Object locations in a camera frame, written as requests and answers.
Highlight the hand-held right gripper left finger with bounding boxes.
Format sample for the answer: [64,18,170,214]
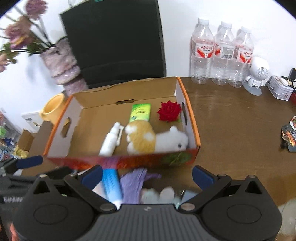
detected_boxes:
[28,164,117,213]

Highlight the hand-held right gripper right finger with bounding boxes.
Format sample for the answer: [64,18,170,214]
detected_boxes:
[178,165,264,214]

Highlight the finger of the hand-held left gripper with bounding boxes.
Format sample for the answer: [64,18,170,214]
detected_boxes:
[0,156,43,176]
[43,166,78,182]

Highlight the blue toothpaste tube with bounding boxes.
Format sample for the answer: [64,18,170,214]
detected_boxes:
[92,169,123,210]

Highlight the purple knitted cloth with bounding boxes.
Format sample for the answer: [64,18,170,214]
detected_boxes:
[119,168,162,205]

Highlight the orange-edged cardboard box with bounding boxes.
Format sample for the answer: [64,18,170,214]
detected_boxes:
[43,77,201,169]

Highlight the brown cardboard carton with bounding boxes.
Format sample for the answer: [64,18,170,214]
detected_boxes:
[15,129,35,152]

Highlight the white spray bottle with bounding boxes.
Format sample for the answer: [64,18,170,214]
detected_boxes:
[99,122,122,156]

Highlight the white labelled carton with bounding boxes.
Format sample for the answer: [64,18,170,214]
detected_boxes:
[21,111,44,133]

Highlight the yellow cup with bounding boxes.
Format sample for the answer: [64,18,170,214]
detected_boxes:
[39,93,70,127]

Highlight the white and tan plush dog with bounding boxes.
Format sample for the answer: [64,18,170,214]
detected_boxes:
[125,120,189,155]

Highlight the red artificial rose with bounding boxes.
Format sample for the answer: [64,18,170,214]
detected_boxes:
[157,100,183,123]

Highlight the green small carton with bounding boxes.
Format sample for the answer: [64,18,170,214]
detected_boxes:
[128,103,151,122]

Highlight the pale plastic item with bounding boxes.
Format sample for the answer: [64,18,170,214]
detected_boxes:
[276,199,296,234]

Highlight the dark snack packet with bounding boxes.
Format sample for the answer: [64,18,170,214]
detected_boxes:
[280,116,296,153]

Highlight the silver tin box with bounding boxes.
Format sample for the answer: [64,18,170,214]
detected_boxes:
[267,76,295,101]

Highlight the clear water bottle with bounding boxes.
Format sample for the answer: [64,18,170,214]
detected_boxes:
[211,21,236,86]
[229,26,254,88]
[191,17,215,84]

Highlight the white robot figure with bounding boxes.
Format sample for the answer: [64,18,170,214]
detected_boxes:
[243,56,270,96]

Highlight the pink artificial flowers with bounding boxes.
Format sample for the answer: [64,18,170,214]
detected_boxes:
[0,0,67,73]

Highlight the black chair back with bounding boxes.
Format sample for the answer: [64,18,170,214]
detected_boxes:
[60,0,167,90]

